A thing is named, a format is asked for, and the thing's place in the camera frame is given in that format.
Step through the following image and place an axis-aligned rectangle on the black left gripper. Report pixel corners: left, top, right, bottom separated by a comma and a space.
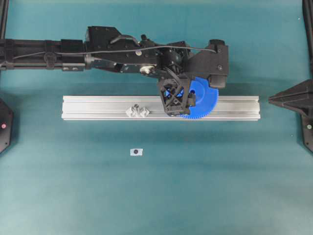
156, 41, 196, 116

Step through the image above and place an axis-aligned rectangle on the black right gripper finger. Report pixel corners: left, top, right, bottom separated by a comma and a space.
268, 96, 313, 117
268, 79, 313, 103

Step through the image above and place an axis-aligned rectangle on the large blue plastic gear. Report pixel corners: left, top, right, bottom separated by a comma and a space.
179, 77, 219, 119

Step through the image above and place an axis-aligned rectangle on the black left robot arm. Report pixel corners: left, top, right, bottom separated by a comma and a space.
0, 26, 196, 116

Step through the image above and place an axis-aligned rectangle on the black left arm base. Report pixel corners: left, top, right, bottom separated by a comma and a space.
0, 99, 14, 153

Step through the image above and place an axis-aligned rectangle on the small white marker sticker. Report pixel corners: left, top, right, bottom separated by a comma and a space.
130, 148, 143, 156

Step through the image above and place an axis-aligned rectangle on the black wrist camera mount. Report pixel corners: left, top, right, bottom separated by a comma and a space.
184, 39, 229, 89

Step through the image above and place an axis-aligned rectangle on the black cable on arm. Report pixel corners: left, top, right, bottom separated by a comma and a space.
9, 34, 220, 61

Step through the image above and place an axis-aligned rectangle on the silver aluminium extrusion rail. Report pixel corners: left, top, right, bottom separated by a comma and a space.
61, 95, 261, 121

